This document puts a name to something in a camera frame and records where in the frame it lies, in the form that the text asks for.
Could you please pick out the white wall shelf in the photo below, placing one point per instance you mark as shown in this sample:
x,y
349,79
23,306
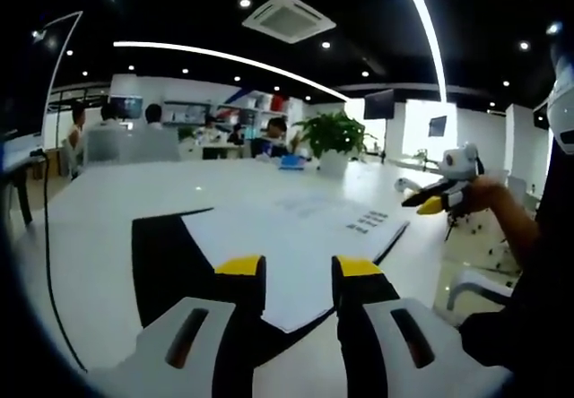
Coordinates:
x,y
193,106

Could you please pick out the grey desk partition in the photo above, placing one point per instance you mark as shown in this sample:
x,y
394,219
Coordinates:
x,y
134,144

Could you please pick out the wall display screen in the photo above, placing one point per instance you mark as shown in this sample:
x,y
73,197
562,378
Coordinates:
x,y
126,107

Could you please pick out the curved ceiling light strip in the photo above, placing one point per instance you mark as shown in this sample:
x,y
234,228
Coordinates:
x,y
224,55

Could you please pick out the white side desk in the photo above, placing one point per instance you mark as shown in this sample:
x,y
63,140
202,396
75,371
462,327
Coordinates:
x,y
18,156

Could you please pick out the person's dark clothing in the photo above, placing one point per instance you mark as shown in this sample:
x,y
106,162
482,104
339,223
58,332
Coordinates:
x,y
538,317

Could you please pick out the small black screen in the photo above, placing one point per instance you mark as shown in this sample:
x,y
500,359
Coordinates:
x,y
437,126

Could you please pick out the white office chair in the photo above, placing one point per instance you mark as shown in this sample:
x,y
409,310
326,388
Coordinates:
x,y
475,283

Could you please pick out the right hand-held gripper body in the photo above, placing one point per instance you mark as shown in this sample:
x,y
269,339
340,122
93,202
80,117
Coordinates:
x,y
459,162

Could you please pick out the white worn device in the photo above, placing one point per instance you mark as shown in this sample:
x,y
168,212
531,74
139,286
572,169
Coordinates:
x,y
562,115

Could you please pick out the straight ceiling light strip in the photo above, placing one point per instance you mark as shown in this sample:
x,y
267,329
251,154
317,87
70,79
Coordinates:
x,y
430,30

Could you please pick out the person's right hand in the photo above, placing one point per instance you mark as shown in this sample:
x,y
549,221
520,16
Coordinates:
x,y
486,194

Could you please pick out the large computer monitor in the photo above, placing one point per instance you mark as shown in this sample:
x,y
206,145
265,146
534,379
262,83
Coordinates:
x,y
27,84

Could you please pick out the green potted plant white pot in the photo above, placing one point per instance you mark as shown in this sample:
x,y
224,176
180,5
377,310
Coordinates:
x,y
334,135

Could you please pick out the large black screen on stand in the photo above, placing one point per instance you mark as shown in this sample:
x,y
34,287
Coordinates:
x,y
379,103

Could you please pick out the white handheld controller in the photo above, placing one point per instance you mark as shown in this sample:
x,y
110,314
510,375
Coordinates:
x,y
406,185

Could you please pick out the ceiling spot lights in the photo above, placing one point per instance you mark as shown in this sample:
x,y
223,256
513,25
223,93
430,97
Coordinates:
x,y
244,2

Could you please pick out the ceiling air conditioner vent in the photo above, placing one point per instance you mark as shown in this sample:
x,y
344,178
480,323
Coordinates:
x,y
289,18

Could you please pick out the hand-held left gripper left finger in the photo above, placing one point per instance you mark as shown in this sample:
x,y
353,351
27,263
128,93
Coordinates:
x,y
184,371

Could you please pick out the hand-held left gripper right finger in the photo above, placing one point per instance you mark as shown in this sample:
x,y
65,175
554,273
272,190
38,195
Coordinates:
x,y
394,371

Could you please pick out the blue tissue box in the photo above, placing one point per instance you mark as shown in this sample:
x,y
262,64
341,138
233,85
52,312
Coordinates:
x,y
292,162

